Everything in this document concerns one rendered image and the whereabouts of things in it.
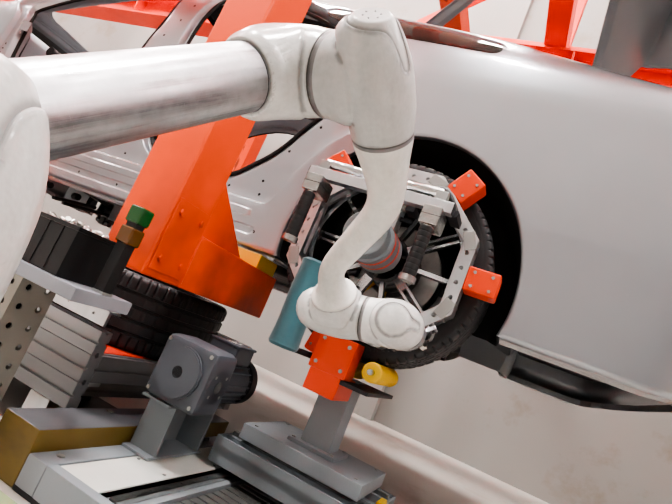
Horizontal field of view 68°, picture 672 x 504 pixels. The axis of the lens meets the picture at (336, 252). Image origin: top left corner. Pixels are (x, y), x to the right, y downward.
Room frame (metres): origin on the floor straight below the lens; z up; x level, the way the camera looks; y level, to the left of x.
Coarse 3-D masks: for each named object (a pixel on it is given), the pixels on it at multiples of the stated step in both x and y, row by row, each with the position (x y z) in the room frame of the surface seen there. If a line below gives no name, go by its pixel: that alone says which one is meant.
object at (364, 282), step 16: (416, 192) 1.52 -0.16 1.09; (336, 208) 1.60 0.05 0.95; (352, 208) 1.60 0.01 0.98; (336, 224) 1.68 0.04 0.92; (416, 224) 1.51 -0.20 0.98; (448, 224) 1.58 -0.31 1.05; (320, 240) 1.64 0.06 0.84; (336, 240) 1.75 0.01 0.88; (400, 240) 1.52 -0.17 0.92; (432, 240) 1.48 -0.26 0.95; (448, 240) 1.48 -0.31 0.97; (320, 256) 1.67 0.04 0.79; (368, 272) 1.55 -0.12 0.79; (384, 288) 1.52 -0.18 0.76; (400, 288) 1.50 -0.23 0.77; (416, 304) 1.47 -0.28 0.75
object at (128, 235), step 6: (120, 228) 1.11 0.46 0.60; (126, 228) 1.10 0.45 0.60; (132, 228) 1.10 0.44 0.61; (120, 234) 1.11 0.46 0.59; (126, 234) 1.10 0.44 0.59; (132, 234) 1.10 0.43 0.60; (138, 234) 1.11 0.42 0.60; (144, 234) 1.13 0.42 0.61; (120, 240) 1.10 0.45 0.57; (126, 240) 1.10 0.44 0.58; (132, 240) 1.11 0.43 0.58; (138, 240) 1.12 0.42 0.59; (132, 246) 1.12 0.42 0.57; (138, 246) 1.13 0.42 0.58
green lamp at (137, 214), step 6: (132, 210) 1.11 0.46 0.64; (138, 210) 1.10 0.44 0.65; (144, 210) 1.10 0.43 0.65; (126, 216) 1.11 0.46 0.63; (132, 216) 1.10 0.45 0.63; (138, 216) 1.10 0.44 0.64; (144, 216) 1.11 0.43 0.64; (150, 216) 1.12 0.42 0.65; (138, 222) 1.10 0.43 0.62; (144, 222) 1.11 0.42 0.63; (150, 222) 1.13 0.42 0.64
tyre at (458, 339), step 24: (480, 216) 1.42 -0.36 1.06; (480, 240) 1.41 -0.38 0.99; (288, 264) 1.63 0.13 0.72; (480, 264) 1.40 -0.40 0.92; (456, 312) 1.41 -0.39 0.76; (480, 312) 1.46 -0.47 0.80; (456, 336) 1.41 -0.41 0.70; (360, 360) 1.51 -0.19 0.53; (384, 360) 1.47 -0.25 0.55; (408, 360) 1.45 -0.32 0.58; (432, 360) 1.57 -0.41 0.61
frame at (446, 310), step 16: (416, 176) 1.42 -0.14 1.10; (432, 176) 1.40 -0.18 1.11; (336, 192) 1.51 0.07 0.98; (352, 192) 1.54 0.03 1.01; (320, 208) 1.54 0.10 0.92; (304, 224) 1.54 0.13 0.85; (320, 224) 1.58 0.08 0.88; (464, 224) 1.35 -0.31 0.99; (304, 240) 1.53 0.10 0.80; (464, 240) 1.34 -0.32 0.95; (288, 256) 1.54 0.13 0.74; (304, 256) 1.57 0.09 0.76; (464, 256) 1.34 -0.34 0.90; (464, 272) 1.33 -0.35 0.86; (448, 288) 1.34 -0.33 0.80; (448, 304) 1.33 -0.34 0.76; (432, 320) 1.35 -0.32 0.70
